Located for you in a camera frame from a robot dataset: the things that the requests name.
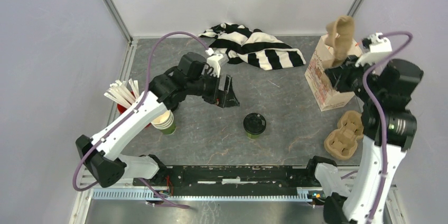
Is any black plastic cup lid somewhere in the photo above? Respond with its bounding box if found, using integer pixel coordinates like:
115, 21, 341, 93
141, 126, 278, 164
242, 113, 267, 135

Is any white slotted cable duct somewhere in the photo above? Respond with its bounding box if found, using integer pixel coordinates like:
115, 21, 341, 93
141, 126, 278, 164
92, 188, 324, 202

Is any green paper coffee cup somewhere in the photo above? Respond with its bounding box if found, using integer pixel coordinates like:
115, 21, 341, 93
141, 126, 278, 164
245, 132, 261, 139

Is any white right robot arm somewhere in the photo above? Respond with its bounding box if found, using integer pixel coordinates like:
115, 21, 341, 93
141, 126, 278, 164
305, 56, 424, 223

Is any aluminium frame rail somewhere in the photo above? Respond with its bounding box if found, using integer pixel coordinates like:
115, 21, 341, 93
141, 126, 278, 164
74, 39, 138, 187

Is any white wrapped straw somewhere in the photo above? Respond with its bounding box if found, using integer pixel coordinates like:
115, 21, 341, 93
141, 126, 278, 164
128, 79, 140, 99
104, 92, 132, 108
106, 80, 136, 104

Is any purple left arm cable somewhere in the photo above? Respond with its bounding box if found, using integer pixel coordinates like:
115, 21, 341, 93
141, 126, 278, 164
72, 31, 211, 210

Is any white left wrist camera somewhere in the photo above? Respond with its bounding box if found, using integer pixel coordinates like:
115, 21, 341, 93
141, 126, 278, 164
206, 48, 229, 78

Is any brown paper takeout bag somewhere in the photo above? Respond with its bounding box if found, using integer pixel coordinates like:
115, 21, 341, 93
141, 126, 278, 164
304, 34, 354, 111

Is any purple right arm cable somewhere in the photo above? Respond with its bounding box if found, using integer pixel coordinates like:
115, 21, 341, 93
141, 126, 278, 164
341, 31, 414, 224

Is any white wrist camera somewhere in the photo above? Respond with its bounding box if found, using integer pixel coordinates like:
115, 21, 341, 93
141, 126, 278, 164
206, 48, 229, 78
355, 32, 393, 67

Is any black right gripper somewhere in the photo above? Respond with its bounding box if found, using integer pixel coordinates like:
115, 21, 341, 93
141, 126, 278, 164
325, 52, 385, 102

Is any stack of green paper cups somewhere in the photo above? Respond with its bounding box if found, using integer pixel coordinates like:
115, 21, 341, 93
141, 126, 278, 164
151, 110, 176, 135

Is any red cup straw holder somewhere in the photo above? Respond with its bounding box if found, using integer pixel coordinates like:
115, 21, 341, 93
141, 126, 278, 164
116, 104, 151, 128

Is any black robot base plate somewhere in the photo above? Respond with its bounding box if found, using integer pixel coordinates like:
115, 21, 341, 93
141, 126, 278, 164
146, 156, 336, 197

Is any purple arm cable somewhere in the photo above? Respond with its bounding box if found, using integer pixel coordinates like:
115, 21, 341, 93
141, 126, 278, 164
341, 31, 414, 224
72, 31, 211, 210

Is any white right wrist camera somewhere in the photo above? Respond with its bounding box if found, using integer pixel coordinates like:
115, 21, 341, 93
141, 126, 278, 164
355, 32, 393, 67

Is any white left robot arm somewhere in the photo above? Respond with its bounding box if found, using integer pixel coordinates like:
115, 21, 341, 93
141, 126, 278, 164
76, 52, 239, 188

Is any black white striped cloth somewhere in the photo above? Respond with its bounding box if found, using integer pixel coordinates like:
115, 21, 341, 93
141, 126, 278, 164
198, 23, 306, 71

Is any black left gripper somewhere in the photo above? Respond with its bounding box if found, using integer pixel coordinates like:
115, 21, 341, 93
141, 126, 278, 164
186, 70, 240, 108

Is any brown pulp cup carrier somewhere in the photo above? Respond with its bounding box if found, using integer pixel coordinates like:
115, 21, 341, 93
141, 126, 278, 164
325, 15, 355, 68
323, 110, 364, 161

